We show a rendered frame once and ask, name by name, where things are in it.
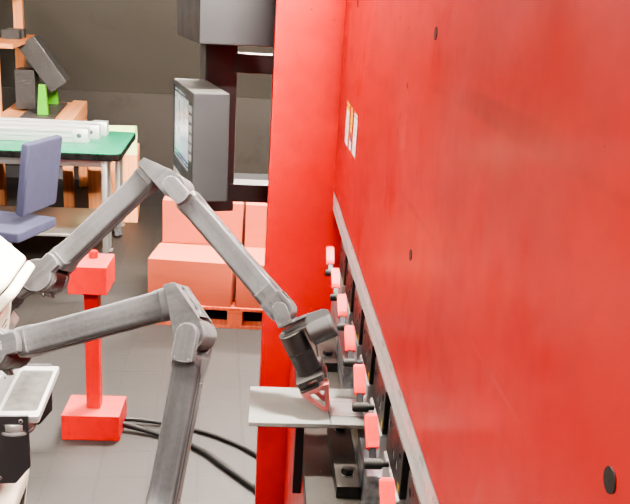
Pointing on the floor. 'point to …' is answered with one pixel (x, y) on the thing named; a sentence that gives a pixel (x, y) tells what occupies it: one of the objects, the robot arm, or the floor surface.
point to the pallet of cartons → (209, 261)
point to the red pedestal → (112, 422)
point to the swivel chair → (30, 192)
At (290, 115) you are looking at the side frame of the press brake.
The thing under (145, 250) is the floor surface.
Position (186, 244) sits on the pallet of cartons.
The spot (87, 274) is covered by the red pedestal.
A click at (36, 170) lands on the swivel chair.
